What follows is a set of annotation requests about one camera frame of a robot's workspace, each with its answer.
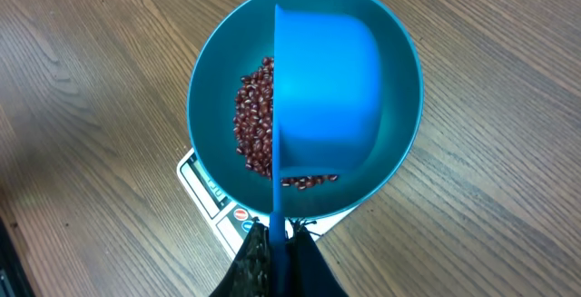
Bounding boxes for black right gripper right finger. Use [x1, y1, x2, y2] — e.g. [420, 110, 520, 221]
[288, 219, 348, 297]

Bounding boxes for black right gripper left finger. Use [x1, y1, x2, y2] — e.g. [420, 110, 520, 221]
[210, 222, 271, 297]

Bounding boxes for blue plastic measuring scoop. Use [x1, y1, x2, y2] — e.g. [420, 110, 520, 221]
[269, 5, 381, 296]

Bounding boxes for white digital kitchen scale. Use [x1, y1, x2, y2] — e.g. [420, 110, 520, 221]
[176, 147, 359, 261]

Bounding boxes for red beans in bowl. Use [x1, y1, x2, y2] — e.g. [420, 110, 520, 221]
[232, 56, 340, 192]

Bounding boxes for teal plastic bowl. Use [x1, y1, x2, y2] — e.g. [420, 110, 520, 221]
[186, 0, 424, 218]

